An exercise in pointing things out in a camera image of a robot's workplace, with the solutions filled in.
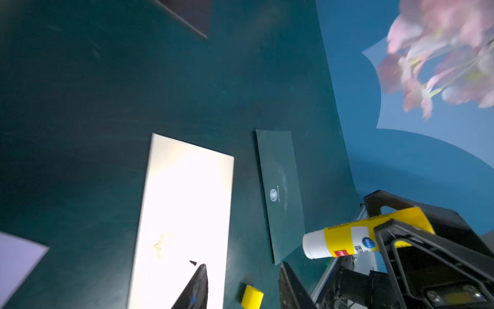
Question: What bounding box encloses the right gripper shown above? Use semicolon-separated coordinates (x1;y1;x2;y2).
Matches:
338;190;493;308

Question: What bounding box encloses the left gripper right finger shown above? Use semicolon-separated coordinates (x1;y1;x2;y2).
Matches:
279;262;317;309

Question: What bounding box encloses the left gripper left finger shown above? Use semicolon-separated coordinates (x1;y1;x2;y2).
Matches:
172;263;208;309

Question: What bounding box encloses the yellow glue stick cap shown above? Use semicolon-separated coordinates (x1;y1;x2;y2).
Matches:
241;285;264;309

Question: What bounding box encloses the yellow glue stick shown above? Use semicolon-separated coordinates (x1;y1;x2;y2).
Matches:
323;207;435;257

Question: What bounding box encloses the cream yellow envelope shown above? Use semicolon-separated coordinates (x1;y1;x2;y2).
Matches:
127;134;234;308

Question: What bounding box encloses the dark green envelope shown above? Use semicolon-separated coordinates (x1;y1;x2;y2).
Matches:
255;130;306;265

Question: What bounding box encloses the purple envelope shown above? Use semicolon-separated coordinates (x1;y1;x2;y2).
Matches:
1;232;50;308

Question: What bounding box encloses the aluminium mounting rail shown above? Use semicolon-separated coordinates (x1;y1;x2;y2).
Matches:
302;229;377;308

